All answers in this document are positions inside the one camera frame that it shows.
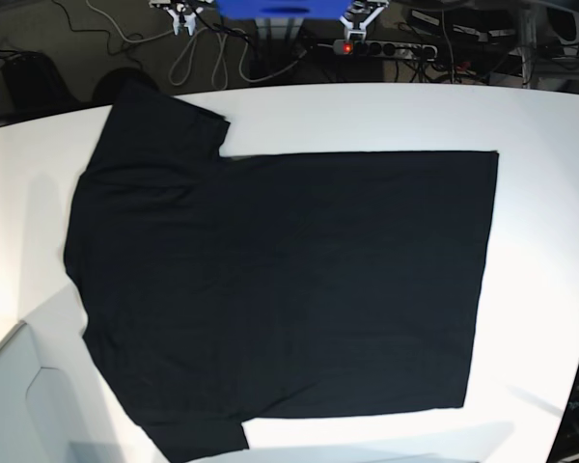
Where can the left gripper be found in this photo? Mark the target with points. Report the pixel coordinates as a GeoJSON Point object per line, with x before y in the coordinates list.
{"type": "Point", "coordinates": [359, 15]}

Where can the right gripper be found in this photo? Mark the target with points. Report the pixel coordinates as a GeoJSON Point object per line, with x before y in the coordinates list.
{"type": "Point", "coordinates": [183, 13]}

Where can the blue box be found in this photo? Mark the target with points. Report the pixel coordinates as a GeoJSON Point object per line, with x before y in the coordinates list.
{"type": "Point", "coordinates": [251, 9]}

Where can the grey side panel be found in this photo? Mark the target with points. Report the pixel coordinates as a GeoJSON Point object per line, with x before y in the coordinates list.
{"type": "Point", "coordinates": [48, 414]}

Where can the black T-shirt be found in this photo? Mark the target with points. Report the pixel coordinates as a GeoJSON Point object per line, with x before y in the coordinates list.
{"type": "Point", "coordinates": [298, 286]}

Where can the white power strip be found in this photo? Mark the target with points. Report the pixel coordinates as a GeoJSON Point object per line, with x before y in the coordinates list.
{"type": "Point", "coordinates": [391, 50]}

